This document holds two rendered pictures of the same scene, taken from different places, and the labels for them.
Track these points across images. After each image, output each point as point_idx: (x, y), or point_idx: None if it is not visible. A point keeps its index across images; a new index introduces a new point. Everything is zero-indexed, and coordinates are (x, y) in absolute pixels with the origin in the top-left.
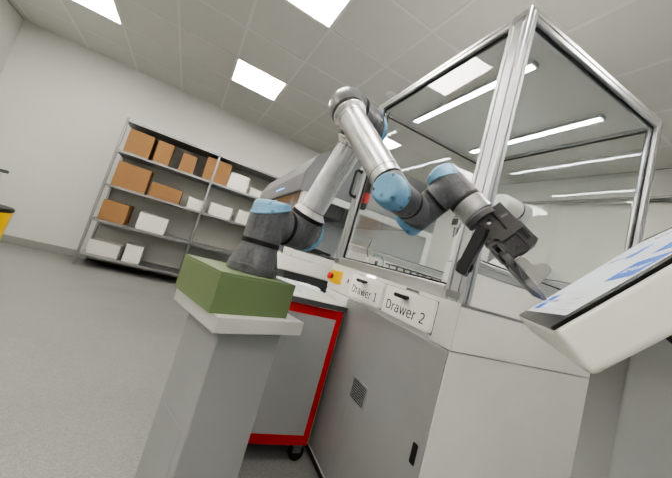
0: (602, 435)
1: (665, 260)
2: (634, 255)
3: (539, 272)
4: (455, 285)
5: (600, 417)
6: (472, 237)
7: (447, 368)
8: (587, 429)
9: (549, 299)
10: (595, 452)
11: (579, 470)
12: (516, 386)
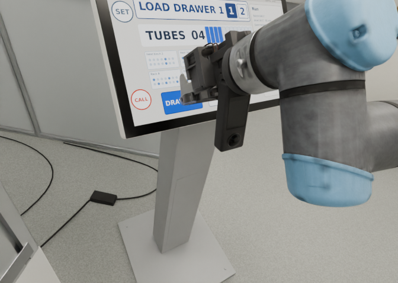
0: (211, 125)
1: None
2: (222, 41)
3: None
4: (2, 260)
5: (207, 122)
6: (249, 100)
7: None
8: (191, 134)
9: (174, 97)
10: (206, 134)
11: (188, 149)
12: None
